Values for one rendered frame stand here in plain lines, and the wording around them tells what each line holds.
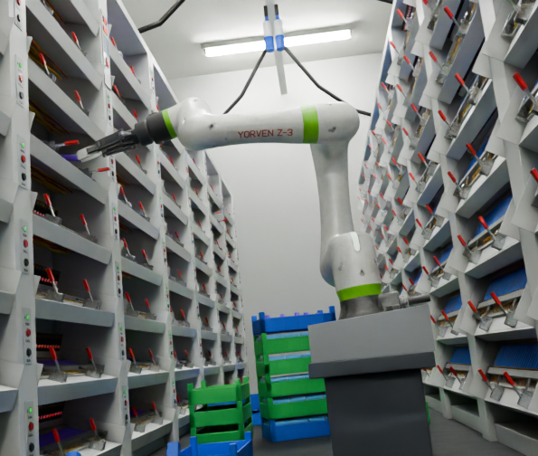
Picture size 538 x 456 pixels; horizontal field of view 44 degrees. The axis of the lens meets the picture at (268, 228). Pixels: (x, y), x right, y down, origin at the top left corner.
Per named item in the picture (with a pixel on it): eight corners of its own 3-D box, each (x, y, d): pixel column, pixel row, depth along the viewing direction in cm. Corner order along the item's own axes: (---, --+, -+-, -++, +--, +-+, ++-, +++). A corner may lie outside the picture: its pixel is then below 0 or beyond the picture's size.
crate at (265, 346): (325, 348, 278) (323, 329, 279) (339, 346, 258) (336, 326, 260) (254, 356, 272) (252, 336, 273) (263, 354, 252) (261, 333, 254)
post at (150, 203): (179, 441, 281) (152, 55, 315) (174, 444, 272) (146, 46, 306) (132, 445, 283) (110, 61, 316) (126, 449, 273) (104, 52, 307)
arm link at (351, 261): (374, 299, 198) (362, 238, 202) (389, 291, 183) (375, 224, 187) (332, 306, 196) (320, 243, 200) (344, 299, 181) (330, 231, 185)
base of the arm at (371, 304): (431, 309, 191) (427, 289, 192) (433, 305, 176) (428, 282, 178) (341, 326, 195) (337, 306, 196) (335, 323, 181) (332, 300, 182)
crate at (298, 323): (323, 329, 279) (321, 309, 281) (336, 326, 260) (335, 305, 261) (252, 336, 273) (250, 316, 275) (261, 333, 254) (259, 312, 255)
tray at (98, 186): (105, 204, 220) (112, 177, 221) (24, 149, 161) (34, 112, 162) (48, 194, 222) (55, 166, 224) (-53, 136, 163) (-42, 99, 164)
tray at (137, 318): (164, 333, 281) (171, 301, 283) (120, 327, 221) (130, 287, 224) (117, 324, 283) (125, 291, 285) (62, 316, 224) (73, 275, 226)
